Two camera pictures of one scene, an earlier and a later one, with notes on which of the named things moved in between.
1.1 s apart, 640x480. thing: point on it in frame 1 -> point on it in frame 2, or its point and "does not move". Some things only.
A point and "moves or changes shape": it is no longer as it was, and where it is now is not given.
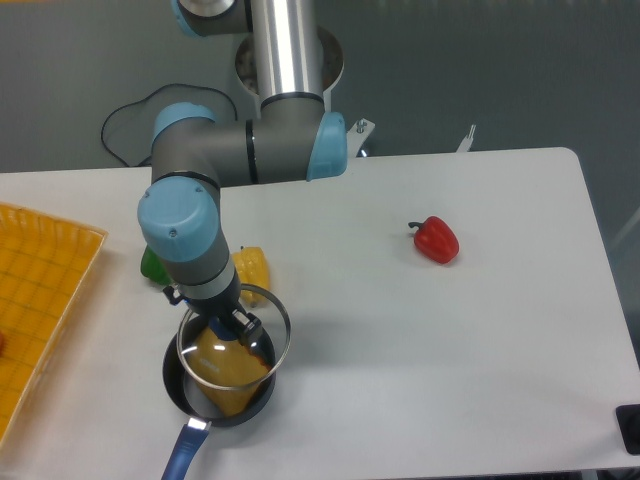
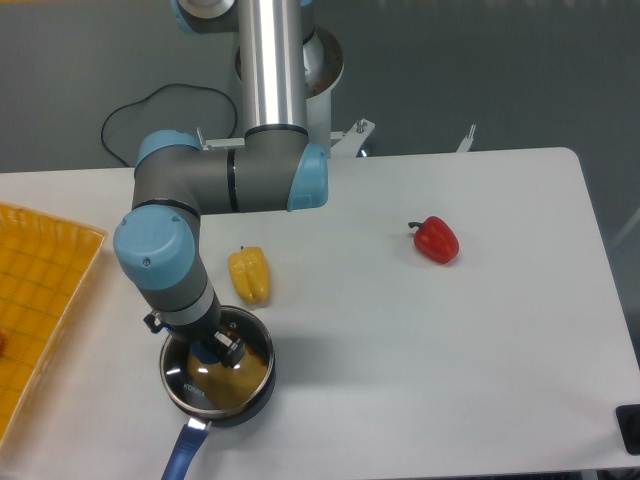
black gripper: x=248 y=326 -> x=231 y=349
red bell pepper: x=435 y=239 does not move
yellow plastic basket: x=46 y=264 does not move
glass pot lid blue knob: x=216 y=354 moves or changes shape
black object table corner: x=628 y=419 does not move
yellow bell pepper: x=252 y=269 does not move
